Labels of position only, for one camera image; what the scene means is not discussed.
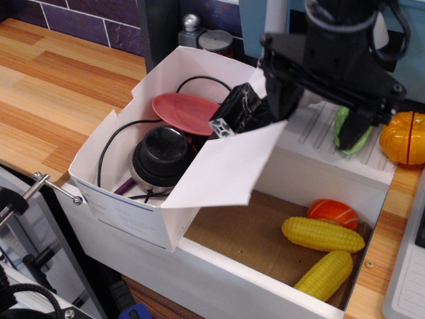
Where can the white toy sink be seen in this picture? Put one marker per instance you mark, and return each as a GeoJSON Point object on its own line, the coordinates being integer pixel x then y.
{"type": "Point", "coordinates": [234, 261]}

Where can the yellow toy corn lower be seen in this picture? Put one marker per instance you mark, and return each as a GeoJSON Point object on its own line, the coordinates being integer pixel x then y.
{"type": "Point", "coordinates": [325, 277]}

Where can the brown cardboard sheet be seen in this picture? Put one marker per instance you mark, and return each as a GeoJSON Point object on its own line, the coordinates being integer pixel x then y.
{"type": "Point", "coordinates": [251, 235]}

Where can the grey white appliance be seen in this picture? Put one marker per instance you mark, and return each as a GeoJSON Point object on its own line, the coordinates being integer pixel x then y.
{"type": "Point", "coordinates": [405, 294]}

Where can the white cardboard mask box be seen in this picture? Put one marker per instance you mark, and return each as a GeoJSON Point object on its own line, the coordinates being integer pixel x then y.
{"type": "Point", "coordinates": [223, 172]}

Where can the metal screw clamp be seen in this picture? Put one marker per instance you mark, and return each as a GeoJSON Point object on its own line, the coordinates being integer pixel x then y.
{"type": "Point", "coordinates": [14, 203]}

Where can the grey bottle silver ball cap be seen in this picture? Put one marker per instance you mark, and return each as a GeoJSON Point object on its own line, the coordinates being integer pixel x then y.
{"type": "Point", "coordinates": [191, 31]}

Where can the green toy bitter gourd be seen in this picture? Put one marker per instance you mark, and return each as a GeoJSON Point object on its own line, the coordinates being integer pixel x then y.
{"type": "Point", "coordinates": [350, 132]}

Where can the white cone lamp shade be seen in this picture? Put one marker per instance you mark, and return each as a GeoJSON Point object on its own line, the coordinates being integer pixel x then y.
{"type": "Point", "coordinates": [380, 33]}

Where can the blue clamp handle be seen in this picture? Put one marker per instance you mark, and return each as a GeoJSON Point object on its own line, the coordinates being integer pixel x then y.
{"type": "Point", "coordinates": [137, 311]}

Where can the orange toy salmon sushi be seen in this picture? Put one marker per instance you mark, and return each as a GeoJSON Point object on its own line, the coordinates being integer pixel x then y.
{"type": "Point", "coordinates": [334, 212]}

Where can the black dome device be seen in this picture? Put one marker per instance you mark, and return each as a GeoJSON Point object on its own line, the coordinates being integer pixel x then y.
{"type": "Point", "coordinates": [160, 159]}

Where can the orange toy pumpkin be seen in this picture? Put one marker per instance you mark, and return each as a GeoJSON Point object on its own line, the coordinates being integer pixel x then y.
{"type": "Point", "coordinates": [402, 140]}

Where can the blue board black panel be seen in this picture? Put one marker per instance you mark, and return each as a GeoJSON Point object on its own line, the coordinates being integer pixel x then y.
{"type": "Point", "coordinates": [408, 70]}

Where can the yellow toy corn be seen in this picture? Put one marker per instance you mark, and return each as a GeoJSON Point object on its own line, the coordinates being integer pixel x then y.
{"type": "Point", "coordinates": [325, 277]}
{"type": "Point", "coordinates": [321, 236]}

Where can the black taped aluminium block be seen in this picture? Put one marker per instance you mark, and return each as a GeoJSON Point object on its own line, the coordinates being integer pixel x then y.
{"type": "Point", "coordinates": [242, 111]}

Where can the aluminium frame bracket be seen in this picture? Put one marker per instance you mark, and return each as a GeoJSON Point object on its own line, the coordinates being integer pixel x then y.
{"type": "Point", "coordinates": [34, 300]}

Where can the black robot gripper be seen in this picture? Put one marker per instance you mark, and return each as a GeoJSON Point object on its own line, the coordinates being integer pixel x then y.
{"type": "Point", "coordinates": [337, 60]}

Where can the yellow toy corn upper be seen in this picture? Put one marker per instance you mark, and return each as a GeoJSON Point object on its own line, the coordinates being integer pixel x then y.
{"type": "Point", "coordinates": [321, 236]}

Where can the grey toy faucet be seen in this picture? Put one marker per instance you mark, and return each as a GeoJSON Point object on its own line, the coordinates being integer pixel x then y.
{"type": "Point", "coordinates": [276, 16]}

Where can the purple stick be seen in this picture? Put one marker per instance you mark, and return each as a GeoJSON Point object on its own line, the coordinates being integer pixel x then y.
{"type": "Point", "coordinates": [126, 186]}

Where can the red plastic plate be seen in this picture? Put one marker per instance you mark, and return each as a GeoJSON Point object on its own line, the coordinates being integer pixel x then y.
{"type": "Point", "coordinates": [190, 114]}

